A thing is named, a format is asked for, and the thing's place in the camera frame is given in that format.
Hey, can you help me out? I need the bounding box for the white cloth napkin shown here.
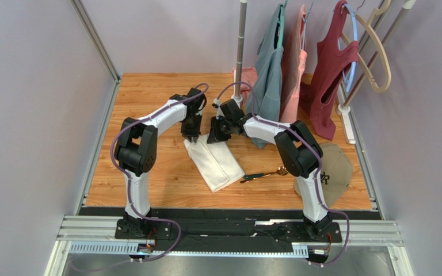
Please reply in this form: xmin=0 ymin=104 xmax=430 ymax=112
xmin=183 ymin=135 xmax=245 ymax=193

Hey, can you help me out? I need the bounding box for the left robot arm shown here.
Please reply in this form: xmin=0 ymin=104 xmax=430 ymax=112
xmin=110 ymin=87 xmax=206 ymax=239

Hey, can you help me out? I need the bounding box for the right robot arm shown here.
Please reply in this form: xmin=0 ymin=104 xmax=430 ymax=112
xmin=207 ymin=99 xmax=332 ymax=239

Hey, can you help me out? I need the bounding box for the grey-blue hanging shirt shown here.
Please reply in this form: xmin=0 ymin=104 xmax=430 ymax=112
xmin=249 ymin=3 xmax=286 ymax=150

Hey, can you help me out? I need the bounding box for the salmon pink hanging shirt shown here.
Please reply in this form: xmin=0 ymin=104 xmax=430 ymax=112
xmin=279 ymin=5 xmax=307 ymax=123

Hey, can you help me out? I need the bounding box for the tan baseball cap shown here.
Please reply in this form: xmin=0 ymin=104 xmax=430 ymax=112
xmin=293 ymin=142 xmax=355 ymax=208

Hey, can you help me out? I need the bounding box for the teal hanger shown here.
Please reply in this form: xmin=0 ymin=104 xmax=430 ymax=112
xmin=275 ymin=0 xmax=288 ymax=49

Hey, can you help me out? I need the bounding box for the dark red tank top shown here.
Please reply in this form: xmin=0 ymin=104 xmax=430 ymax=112
xmin=299 ymin=1 xmax=352 ymax=141

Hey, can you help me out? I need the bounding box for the light blue hanger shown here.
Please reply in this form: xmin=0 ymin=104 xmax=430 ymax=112
xmin=340 ymin=2 xmax=358 ymax=93

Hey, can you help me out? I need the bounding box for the metal clothes rack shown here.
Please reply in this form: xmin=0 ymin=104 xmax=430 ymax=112
xmin=232 ymin=1 xmax=416 ymax=144

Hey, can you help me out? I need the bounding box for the beige wooden hanger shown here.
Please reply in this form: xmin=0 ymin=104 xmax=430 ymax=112
xmin=340 ymin=0 xmax=393 ymax=94

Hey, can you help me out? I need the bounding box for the gold utensil dark handle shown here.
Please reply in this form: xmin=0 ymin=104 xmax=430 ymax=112
xmin=241 ymin=172 xmax=276 ymax=183

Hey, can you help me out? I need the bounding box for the gold fork green handle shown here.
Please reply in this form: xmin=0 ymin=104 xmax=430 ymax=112
xmin=240 ymin=166 xmax=288 ymax=183

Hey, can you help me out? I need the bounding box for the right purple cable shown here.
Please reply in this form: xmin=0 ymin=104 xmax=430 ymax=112
xmin=215 ymin=80 xmax=351 ymax=267

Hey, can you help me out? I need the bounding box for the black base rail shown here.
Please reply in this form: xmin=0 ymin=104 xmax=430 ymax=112
xmin=78 ymin=207 xmax=383 ymax=256

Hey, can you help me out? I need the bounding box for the aluminium frame post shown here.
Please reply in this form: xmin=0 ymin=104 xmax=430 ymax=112
xmin=70 ymin=0 xmax=121 ymax=83

